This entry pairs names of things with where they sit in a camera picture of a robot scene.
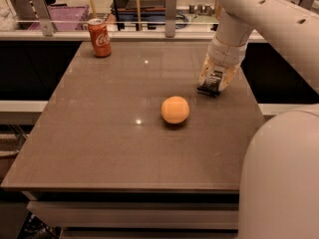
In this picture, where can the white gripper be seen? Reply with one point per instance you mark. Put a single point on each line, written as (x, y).
(225, 54)

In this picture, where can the black rxbar chocolate wrapper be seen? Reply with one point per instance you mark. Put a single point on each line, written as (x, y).
(209, 83)

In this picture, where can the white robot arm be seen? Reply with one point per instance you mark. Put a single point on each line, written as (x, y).
(279, 185)

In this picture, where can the red coke can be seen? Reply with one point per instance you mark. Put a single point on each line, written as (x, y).
(99, 37)

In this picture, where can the orange fruit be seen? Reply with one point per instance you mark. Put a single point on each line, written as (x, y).
(174, 110)

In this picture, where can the orange and blue cart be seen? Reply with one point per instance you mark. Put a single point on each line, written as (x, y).
(146, 4)

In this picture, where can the purple plastic crate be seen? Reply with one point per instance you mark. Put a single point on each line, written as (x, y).
(68, 18)

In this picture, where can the glass railing with metal posts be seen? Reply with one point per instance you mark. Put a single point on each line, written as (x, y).
(192, 19)

